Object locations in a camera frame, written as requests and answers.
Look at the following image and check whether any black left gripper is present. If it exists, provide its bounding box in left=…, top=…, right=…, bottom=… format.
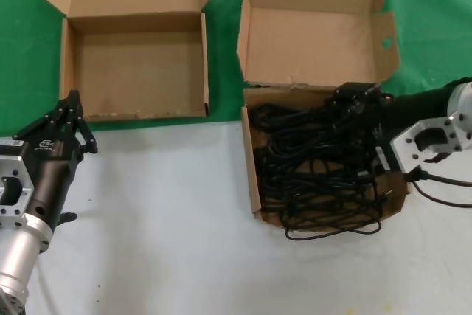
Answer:
left=14, top=89, right=100, bottom=231

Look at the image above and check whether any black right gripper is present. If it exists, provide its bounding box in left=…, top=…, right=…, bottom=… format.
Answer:
left=334, top=77, right=472, bottom=134

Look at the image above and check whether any open brown cardboard box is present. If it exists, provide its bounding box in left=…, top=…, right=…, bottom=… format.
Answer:
left=42, top=0, right=221, bottom=124
left=235, top=0, right=412, bottom=229

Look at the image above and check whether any green table cloth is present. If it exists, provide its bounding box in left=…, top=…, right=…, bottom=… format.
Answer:
left=0, top=0, right=472, bottom=135

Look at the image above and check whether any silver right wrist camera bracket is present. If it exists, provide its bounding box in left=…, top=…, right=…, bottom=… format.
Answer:
left=375, top=114, right=472, bottom=175

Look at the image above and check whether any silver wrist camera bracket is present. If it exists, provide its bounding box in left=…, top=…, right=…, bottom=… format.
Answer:
left=0, top=155, right=37, bottom=228
left=375, top=114, right=472, bottom=175

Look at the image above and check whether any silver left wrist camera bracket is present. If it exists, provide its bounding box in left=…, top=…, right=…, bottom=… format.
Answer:
left=0, top=155, right=37, bottom=228

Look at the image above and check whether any black left wrist cable plug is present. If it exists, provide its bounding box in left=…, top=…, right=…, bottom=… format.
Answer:
left=55, top=211, right=78, bottom=226

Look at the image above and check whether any black cable with silver connector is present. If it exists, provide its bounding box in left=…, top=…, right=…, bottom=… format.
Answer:
left=404, top=169, right=472, bottom=185

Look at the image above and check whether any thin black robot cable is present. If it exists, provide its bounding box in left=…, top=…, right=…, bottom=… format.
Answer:
left=415, top=181, right=472, bottom=207

